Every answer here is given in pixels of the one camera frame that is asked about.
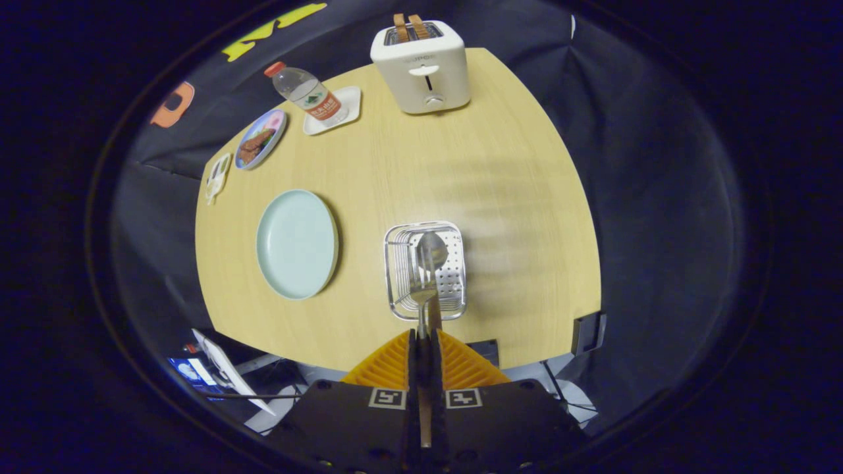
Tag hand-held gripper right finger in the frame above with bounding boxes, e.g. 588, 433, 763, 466
431, 329, 587, 474

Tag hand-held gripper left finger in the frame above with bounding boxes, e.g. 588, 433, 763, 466
263, 329, 422, 474

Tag metal fork wooden handle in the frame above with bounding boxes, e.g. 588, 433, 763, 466
408, 280, 441, 450

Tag metal spoon wooden handle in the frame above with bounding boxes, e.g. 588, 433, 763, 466
415, 231, 450, 333

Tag black box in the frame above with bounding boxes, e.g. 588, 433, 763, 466
468, 339, 500, 369

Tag light green plate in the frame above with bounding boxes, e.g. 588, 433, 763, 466
256, 189, 340, 301

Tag white board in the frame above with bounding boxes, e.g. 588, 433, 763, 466
192, 329, 277, 417

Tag blue lit screen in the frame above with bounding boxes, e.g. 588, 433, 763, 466
168, 355, 218, 397

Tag blue rimmed plate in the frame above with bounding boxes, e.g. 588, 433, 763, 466
234, 109, 288, 171

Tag brown meat slices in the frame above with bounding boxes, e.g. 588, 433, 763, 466
238, 129, 276, 164

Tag white divided sauce dish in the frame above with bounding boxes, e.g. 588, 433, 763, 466
205, 153, 232, 205

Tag white square coaster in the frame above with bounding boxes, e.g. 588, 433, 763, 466
302, 86, 362, 136

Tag black backdrop cloth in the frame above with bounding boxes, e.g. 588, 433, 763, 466
86, 0, 751, 435

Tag clear water bottle red cap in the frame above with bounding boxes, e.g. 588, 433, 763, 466
264, 61, 350, 128

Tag white toaster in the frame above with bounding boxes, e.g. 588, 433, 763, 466
369, 20, 472, 115

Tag metal wire cutlery rack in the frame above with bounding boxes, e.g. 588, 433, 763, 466
384, 221, 468, 322

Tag black cable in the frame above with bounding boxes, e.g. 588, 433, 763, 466
540, 361, 597, 413

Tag black bracket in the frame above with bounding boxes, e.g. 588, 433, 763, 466
572, 311, 607, 356

